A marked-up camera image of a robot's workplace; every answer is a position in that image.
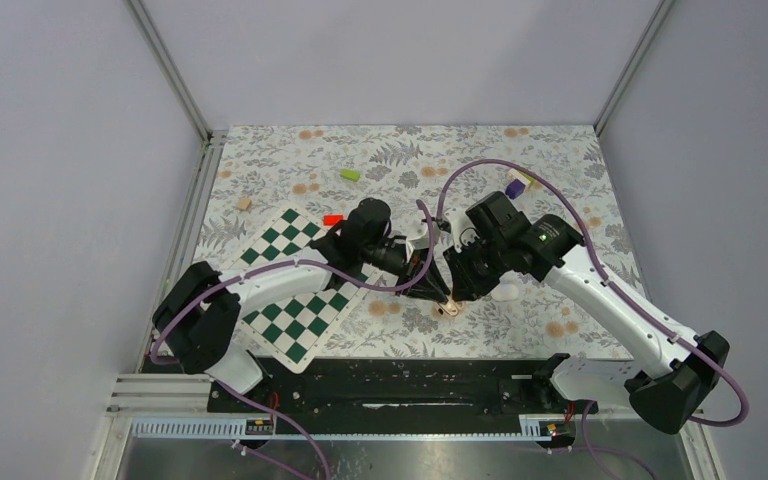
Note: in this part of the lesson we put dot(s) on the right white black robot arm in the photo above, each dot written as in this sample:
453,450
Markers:
672,368

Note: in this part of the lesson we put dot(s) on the white cream block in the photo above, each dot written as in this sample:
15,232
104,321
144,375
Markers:
514,174

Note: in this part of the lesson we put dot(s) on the floral patterned table mat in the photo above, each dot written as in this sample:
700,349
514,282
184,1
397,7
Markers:
280,165

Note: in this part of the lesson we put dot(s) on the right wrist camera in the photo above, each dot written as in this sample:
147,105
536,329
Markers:
457,222

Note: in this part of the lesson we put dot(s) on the red block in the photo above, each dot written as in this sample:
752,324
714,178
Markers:
332,219

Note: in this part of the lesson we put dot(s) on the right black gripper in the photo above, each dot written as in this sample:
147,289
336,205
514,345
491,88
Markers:
465,286

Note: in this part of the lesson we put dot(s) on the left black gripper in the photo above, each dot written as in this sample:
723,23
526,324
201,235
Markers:
430,287

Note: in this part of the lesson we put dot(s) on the green white chessboard mat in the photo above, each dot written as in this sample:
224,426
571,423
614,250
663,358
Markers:
290,312

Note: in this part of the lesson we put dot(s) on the purple block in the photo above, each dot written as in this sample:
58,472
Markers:
515,189

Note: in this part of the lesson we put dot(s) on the lime green block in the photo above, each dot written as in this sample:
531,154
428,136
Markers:
527,177
350,175

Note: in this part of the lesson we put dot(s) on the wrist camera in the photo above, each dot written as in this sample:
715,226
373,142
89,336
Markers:
457,222
420,240

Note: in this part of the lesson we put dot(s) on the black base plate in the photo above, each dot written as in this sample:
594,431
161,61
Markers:
401,396

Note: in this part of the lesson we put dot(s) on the beige earbud charging case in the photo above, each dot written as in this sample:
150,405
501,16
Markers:
449,308

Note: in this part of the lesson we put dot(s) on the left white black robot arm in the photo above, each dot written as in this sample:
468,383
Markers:
196,322

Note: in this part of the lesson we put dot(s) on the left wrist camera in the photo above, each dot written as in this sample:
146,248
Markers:
420,240

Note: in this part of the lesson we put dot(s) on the lime green block far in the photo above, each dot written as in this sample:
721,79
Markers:
527,177

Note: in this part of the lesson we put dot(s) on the tan wooden block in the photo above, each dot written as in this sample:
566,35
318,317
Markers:
244,204

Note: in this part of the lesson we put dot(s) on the lime green block left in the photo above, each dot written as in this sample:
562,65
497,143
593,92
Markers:
350,175

